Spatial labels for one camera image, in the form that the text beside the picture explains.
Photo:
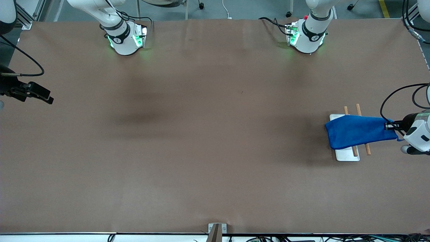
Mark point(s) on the blue microfibre towel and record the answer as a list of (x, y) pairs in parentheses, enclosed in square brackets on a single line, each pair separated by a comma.
[(356, 131)]

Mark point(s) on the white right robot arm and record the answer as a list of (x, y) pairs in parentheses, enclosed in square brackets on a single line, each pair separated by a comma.
[(124, 40)]

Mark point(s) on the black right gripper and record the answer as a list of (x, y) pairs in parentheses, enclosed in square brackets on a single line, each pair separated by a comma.
[(7, 88)]

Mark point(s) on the metal table edge bracket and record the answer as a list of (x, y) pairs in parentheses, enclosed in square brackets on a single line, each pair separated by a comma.
[(216, 232)]

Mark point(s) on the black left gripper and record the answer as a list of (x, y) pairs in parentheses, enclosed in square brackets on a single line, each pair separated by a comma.
[(405, 123)]

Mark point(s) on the aluminium frame profile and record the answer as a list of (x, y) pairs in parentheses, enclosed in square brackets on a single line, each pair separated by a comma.
[(25, 16)]

